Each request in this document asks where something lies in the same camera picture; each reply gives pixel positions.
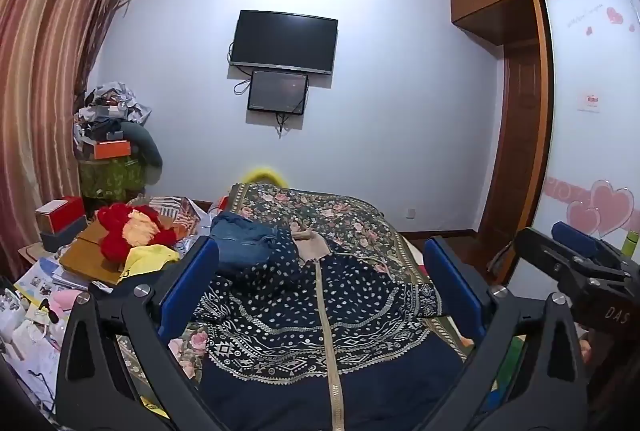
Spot grey padded cloth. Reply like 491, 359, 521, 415
120, 121, 163, 172

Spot heart sticker wardrobe door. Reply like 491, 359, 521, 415
530, 0, 640, 257

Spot blue denim jeans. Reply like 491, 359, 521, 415
209, 211, 278, 274

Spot large wall television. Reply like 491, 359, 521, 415
229, 9, 338, 76

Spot striped patterned cloth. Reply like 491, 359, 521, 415
127, 195, 201, 237

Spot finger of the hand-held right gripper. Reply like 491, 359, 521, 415
515, 227, 631, 297
551, 221, 626, 262

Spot small wall monitor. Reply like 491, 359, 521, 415
247, 70, 309, 116

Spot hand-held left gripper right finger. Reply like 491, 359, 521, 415
424, 236, 591, 431

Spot pile of white papers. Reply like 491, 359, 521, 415
0, 286, 71, 412

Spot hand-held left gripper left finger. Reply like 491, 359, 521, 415
54, 236, 236, 431

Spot navy patterned large garment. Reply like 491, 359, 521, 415
192, 226, 473, 431

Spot brown cardboard box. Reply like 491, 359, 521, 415
60, 221, 131, 287

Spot dark grey box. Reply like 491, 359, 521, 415
40, 216, 88, 252

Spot orange box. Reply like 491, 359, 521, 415
94, 140, 132, 160

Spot yellow ring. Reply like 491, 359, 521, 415
240, 167, 288, 186

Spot red box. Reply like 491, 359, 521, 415
35, 196, 87, 232

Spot striped brown curtain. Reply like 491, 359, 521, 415
0, 0, 138, 262

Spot red yellow plush toy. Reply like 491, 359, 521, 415
96, 204, 177, 262

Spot brown wooden door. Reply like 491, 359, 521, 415
477, 38, 543, 234

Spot floral bedspread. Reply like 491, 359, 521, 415
117, 182, 476, 412

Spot person's right hand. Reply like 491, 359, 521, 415
577, 326, 597, 364

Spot pile of magazines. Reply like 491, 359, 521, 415
15, 256, 91, 297

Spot pile of clutter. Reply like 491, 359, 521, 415
74, 81, 152, 146

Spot yellow cloth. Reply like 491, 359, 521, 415
120, 245, 181, 284

